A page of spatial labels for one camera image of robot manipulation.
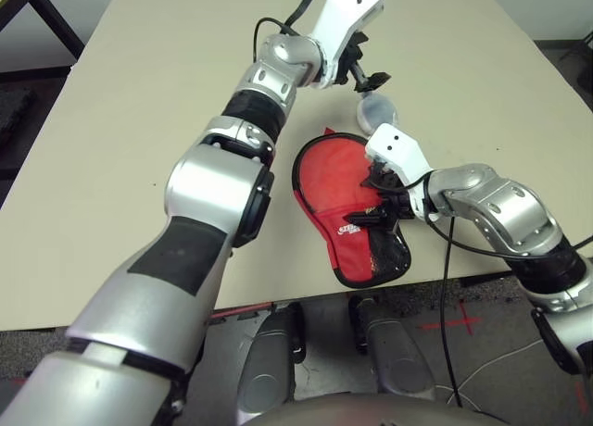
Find clear plastic pouch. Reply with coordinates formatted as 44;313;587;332
356;92;399;135

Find grey right robot leg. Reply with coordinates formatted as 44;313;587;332
347;295;439;399

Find black-framed side table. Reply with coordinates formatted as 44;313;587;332
0;0;87;82

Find grey robot torso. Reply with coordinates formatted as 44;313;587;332
233;391;511;426

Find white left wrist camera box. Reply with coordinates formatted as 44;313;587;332
308;0;386;90

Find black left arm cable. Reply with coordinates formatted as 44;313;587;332
252;0;325;64

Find grey robot leg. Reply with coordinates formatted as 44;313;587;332
347;295;439;399
235;300;307;416

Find black foam floor mat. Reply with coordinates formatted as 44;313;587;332
0;90;37;140

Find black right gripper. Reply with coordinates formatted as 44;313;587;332
347;164;416;229

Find white floor cable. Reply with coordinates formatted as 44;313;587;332
435;335;548;411

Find black and red paddle case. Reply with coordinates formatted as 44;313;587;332
291;127;413;291

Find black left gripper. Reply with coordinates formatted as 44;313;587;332
340;31;391;94

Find grey left robot leg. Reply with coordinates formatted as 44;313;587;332
235;300;307;416

